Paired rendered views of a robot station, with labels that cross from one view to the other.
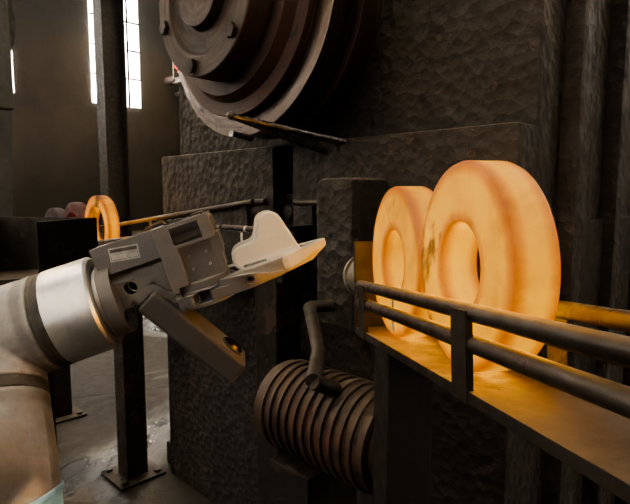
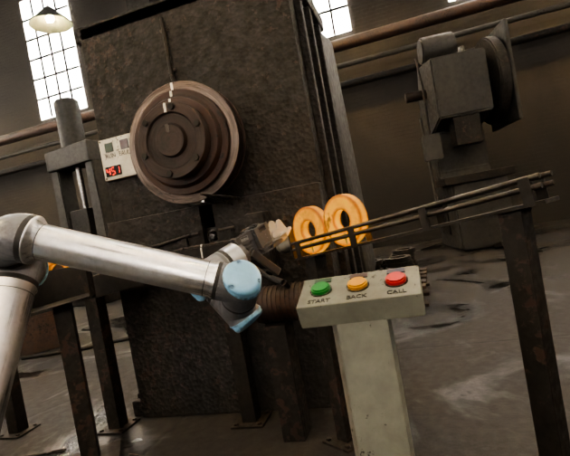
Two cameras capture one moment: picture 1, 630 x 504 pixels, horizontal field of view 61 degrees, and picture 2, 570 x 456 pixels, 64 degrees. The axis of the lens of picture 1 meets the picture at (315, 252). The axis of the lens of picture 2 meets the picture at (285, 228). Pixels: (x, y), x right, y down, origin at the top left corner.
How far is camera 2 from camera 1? 99 cm
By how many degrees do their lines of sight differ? 29
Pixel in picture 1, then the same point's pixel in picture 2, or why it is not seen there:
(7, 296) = (219, 257)
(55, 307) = (236, 256)
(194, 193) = (141, 240)
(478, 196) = (345, 202)
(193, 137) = (126, 209)
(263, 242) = (279, 229)
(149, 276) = (251, 245)
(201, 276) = (265, 242)
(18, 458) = not seen: hidden behind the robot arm
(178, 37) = (155, 160)
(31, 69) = not seen: outside the picture
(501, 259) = (356, 213)
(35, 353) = not seen: hidden behind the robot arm
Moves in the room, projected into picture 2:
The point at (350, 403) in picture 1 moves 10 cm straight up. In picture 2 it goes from (296, 287) to (291, 258)
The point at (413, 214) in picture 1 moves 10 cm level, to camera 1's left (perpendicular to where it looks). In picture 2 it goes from (317, 213) to (289, 218)
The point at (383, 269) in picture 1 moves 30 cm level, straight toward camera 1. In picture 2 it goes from (302, 235) to (346, 232)
